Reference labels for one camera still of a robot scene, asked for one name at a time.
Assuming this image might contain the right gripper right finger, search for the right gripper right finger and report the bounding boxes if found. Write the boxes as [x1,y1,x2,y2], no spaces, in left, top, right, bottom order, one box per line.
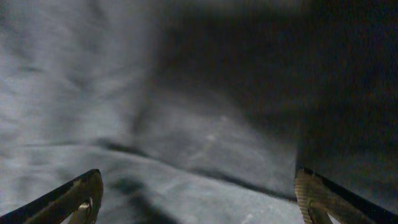
[294,168,397,224]

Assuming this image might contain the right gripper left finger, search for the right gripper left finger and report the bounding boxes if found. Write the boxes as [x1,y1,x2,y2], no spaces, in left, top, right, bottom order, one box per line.
[1,169,104,224]

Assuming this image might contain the navy blue shorts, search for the navy blue shorts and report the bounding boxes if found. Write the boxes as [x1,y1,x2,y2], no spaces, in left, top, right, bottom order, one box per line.
[1,1,397,223]

